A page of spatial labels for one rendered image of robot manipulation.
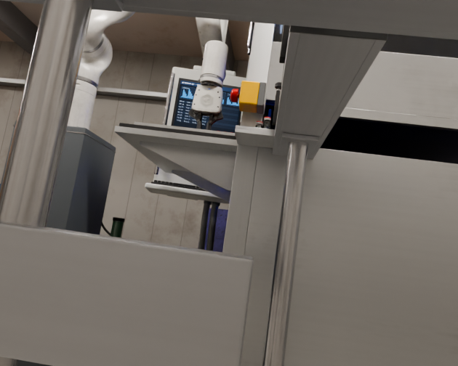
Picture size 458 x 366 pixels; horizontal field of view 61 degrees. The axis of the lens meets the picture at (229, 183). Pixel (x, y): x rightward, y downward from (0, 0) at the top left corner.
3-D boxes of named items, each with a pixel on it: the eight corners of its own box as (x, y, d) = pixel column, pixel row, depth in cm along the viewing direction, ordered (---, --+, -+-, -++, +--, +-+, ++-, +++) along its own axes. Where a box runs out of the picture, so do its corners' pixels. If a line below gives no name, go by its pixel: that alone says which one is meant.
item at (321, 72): (266, 154, 118) (272, 104, 121) (318, 160, 117) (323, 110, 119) (278, 30, 51) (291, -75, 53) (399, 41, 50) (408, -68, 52)
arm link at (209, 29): (196, 17, 156) (206, 88, 151) (190, -10, 140) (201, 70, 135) (219, 13, 155) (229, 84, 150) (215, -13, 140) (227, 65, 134)
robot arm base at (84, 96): (28, 123, 130) (40, 71, 133) (59, 139, 149) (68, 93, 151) (81, 128, 128) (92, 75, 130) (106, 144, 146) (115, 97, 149)
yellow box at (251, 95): (262, 114, 118) (265, 91, 120) (263, 105, 111) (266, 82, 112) (238, 111, 119) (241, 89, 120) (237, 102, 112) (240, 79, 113)
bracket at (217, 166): (234, 192, 130) (239, 155, 132) (233, 191, 127) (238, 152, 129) (136, 179, 134) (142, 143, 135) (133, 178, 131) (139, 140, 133)
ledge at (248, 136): (283, 149, 118) (283, 143, 118) (286, 137, 105) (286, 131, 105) (237, 144, 119) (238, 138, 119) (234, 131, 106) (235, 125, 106)
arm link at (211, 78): (197, 72, 135) (195, 80, 135) (222, 75, 134) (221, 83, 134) (201, 83, 143) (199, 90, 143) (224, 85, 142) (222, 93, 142)
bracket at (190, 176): (240, 207, 179) (244, 179, 181) (240, 206, 177) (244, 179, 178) (169, 197, 183) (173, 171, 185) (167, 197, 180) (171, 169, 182)
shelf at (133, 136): (261, 184, 189) (262, 181, 189) (263, 149, 120) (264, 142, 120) (165, 172, 194) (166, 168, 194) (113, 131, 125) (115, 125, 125)
